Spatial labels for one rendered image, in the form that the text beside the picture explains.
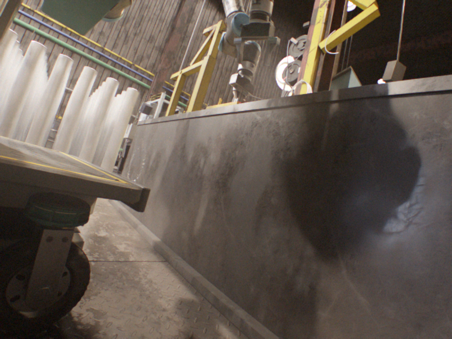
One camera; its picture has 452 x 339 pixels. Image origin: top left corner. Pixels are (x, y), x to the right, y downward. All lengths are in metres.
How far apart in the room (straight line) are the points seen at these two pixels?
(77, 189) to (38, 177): 0.05
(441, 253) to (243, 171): 0.55
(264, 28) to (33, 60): 2.78
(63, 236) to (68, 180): 0.14
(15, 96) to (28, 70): 0.32
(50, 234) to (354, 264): 0.60
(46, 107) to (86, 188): 2.83
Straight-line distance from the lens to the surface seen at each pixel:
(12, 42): 3.40
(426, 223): 0.55
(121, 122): 3.29
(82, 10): 0.97
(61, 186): 0.39
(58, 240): 0.49
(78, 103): 3.22
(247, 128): 0.83
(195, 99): 1.44
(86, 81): 3.28
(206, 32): 2.01
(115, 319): 0.64
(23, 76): 3.26
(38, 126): 3.19
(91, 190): 0.40
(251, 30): 0.99
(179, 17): 9.00
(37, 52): 3.33
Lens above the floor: 0.36
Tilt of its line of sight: 6 degrees up
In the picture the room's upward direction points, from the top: 15 degrees clockwise
